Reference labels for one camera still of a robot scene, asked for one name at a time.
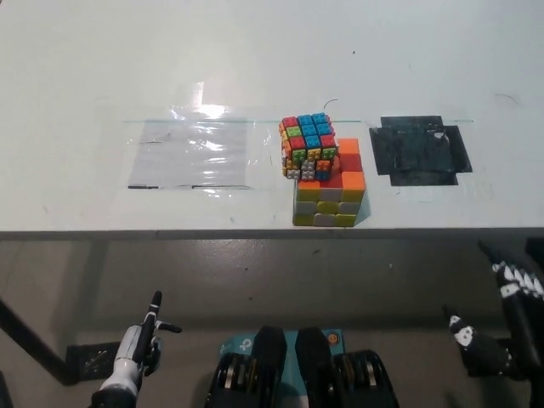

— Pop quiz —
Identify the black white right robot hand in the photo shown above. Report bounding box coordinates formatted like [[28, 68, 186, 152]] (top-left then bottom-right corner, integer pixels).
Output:
[[444, 238, 544, 380]]

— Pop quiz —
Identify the clear plastic sheet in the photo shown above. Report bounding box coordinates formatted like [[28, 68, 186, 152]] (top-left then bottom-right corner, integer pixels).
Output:
[[126, 80, 274, 193]]

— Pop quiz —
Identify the big orange red puzzle cube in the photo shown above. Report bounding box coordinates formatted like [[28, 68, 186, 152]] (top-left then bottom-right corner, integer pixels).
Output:
[[292, 136, 367, 229]]

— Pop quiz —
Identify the black table leg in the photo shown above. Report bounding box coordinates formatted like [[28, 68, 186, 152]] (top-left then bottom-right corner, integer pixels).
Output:
[[0, 297, 78, 387]]

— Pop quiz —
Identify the black tape patch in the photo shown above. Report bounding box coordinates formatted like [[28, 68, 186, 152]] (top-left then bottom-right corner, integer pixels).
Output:
[[368, 115, 474, 187]]

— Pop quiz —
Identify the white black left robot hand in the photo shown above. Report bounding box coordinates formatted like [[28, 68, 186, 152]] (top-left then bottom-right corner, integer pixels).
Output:
[[108, 291, 183, 386]]

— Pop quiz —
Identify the small studded multicolour puzzle cube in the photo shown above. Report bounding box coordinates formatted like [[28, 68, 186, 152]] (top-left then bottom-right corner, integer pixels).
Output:
[[278, 112, 340, 183]]

